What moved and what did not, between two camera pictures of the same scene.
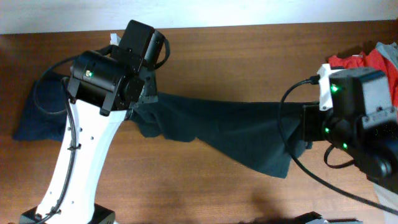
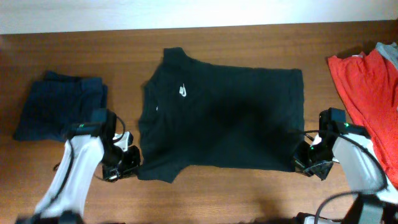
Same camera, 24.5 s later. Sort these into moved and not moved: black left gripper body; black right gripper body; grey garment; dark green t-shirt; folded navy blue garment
Moved: dark green t-shirt; black right gripper body; black left gripper body
Not moved: folded navy blue garment; grey garment
